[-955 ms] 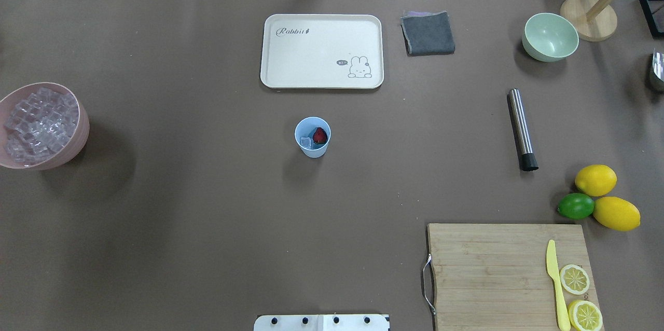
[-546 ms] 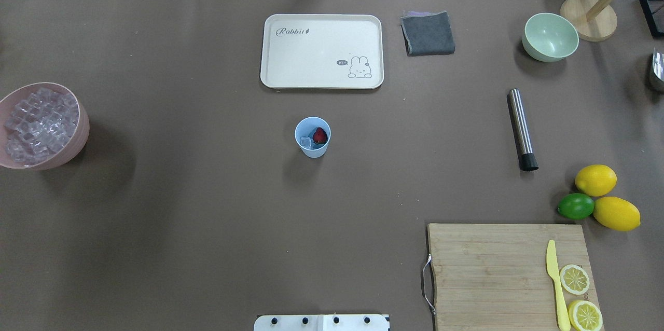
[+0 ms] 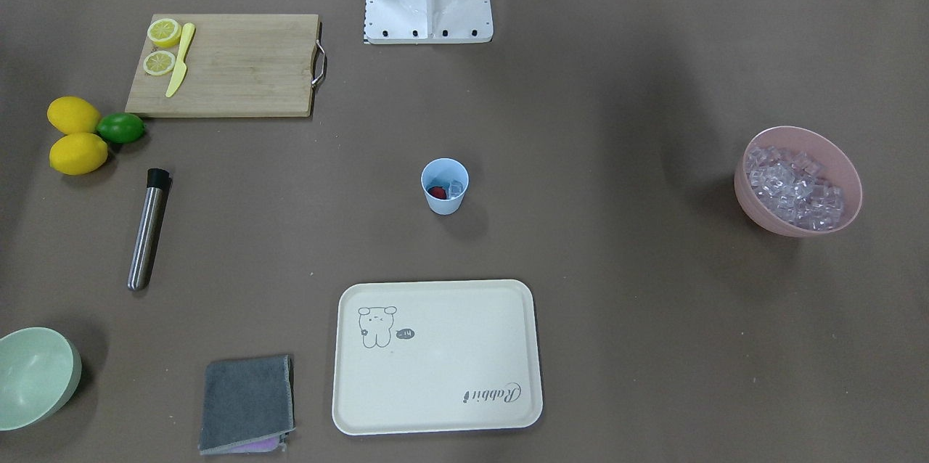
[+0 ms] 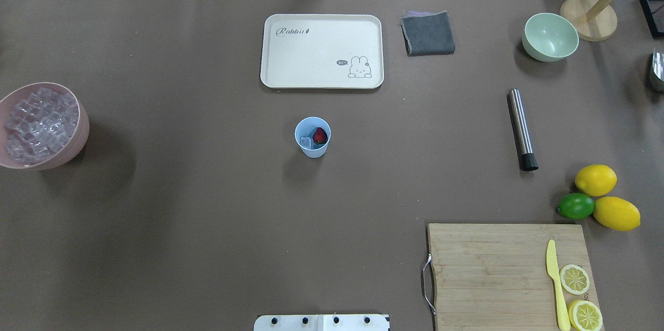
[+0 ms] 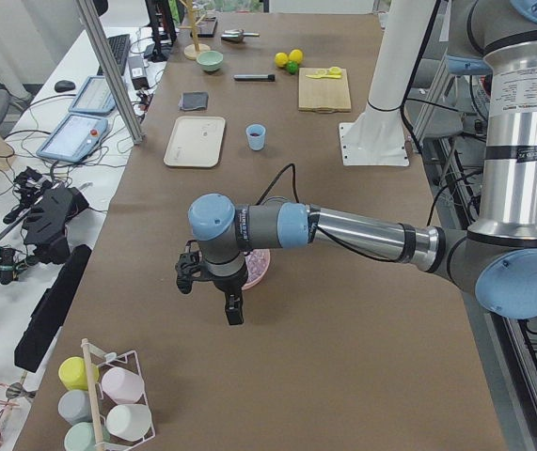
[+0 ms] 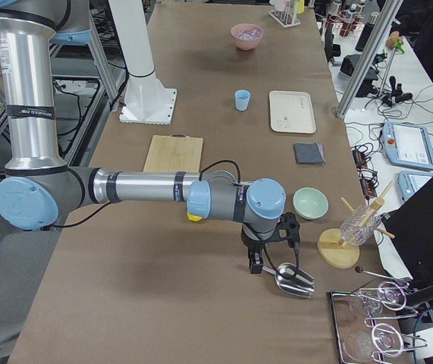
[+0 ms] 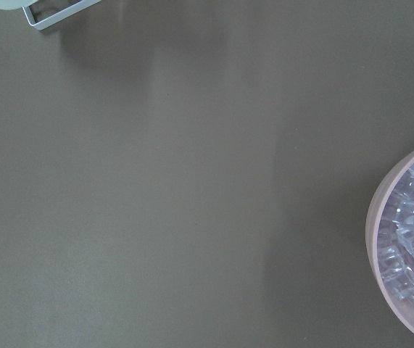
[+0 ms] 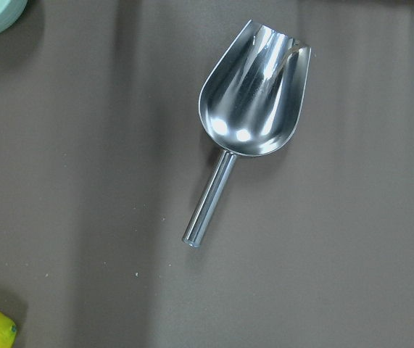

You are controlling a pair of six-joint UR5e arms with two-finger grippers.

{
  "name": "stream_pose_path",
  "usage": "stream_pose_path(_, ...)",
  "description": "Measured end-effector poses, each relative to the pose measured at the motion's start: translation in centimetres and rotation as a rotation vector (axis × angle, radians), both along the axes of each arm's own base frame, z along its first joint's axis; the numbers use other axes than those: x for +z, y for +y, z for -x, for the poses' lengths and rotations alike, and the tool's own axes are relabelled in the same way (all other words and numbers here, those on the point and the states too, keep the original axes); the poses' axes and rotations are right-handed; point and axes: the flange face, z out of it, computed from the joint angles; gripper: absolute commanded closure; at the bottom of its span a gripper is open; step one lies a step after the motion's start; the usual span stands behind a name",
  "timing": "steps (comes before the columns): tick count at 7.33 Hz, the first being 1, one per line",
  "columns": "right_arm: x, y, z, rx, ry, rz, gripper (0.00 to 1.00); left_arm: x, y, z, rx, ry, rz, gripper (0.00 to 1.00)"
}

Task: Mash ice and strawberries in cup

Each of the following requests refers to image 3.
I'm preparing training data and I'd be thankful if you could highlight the yellow lemon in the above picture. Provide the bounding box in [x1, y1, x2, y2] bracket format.
[49, 132, 109, 176]
[46, 96, 102, 135]

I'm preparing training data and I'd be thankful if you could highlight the light blue cup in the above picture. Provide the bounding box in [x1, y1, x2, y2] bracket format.
[420, 157, 469, 216]

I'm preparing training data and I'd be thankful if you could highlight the wooden cutting board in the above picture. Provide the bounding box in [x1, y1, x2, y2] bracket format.
[125, 13, 326, 118]

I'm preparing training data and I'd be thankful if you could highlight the green lime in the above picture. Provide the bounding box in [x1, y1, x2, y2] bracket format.
[96, 112, 146, 144]

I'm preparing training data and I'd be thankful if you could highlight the lemon slice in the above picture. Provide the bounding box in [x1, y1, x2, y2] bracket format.
[147, 17, 182, 49]
[142, 50, 176, 76]

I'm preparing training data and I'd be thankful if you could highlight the lemon slice upper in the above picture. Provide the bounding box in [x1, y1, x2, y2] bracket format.
[142, 50, 176, 76]

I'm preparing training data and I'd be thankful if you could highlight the yellow lemon lower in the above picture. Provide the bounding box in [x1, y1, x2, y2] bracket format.
[46, 96, 102, 135]

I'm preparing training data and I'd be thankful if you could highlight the yellow lemon upper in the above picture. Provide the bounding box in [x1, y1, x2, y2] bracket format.
[49, 132, 109, 176]

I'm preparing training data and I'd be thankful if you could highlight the mint green bowl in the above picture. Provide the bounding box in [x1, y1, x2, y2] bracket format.
[1, 327, 83, 431]

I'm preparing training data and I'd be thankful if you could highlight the cream rabbit tray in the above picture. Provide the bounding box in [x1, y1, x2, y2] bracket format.
[332, 280, 544, 435]

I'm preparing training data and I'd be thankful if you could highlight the steel muddler black tip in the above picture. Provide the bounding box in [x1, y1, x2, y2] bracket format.
[127, 168, 172, 292]

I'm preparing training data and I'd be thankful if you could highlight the lemon slice lower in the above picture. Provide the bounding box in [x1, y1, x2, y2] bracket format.
[147, 17, 182, 49]

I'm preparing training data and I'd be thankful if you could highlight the clear ice cube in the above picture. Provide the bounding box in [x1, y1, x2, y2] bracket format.
[446, 181, 467, 200]

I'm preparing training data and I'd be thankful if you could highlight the red strawberry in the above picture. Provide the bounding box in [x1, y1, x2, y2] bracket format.
[427, 185, 448, 200]

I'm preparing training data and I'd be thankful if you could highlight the pink bowl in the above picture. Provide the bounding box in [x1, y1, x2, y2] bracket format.
[734, 126, 863, 238]

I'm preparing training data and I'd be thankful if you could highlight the grey folded cloth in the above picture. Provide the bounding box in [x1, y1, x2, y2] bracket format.
[198, 354, 295, 456]

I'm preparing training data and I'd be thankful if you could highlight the yellow plastic knife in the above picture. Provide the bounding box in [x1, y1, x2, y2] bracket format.
[165, 22, 196, 98]

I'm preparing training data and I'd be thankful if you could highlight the pile of ice cubes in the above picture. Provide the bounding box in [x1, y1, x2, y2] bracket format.
[744, 145, 845, 232]

